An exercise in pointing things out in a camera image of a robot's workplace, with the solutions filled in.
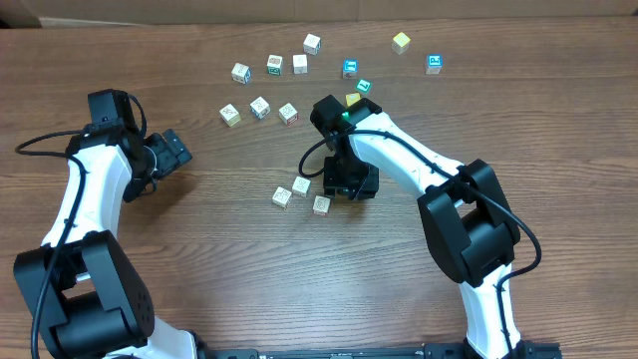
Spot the red elephant wooden block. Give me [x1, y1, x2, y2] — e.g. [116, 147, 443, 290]
[292, 177, 311, 197]

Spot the yellow letter wooden block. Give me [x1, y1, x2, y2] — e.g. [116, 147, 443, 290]
[219, 104, 241, 127]

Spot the yellow top wooden block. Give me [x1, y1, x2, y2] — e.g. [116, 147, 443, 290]
[345, 93, 361, 107]

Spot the red edged bee block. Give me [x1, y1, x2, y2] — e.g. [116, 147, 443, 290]
[278, 103, 299, 126]

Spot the white pretzel wooden block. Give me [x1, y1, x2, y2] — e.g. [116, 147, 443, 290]
[313, 195, 331, 216]

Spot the white block near arm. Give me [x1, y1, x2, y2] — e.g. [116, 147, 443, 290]
[250, 97, 270, 120]

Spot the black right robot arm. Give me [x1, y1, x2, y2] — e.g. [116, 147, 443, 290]
[310, 96, 524, 358]

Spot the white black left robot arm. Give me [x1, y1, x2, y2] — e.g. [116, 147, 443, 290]
[13, 89, 212, 359]

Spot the green top wooden block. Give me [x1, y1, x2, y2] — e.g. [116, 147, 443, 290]
[356, 79, 373, 95]

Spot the blue top wooden block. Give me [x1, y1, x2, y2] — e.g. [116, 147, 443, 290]
[342, 59, 359, 79]

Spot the white blue wooden block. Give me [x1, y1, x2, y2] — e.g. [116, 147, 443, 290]
[231, 63, 251, 84]

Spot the plain white wooden block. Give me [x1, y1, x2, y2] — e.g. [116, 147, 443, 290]
[292, 54, 308, 75]

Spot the green red wooden block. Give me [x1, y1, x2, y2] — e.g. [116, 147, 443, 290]
[266, 55, 283, 76]

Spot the white block dark edge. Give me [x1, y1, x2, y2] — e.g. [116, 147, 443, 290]
[303, 34, 321, 56]

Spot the far yellow wooden block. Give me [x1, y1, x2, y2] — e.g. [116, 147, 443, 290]
[392, 32, 411, 55]

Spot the far blue wooden block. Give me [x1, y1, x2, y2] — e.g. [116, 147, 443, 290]
[426, 54, 443, 75]

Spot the cardboard backdrop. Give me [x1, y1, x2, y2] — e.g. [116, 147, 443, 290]
[1, 0, 637, 28]

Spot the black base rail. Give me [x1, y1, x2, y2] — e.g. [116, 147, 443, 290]
[199, 341, 563, 359]

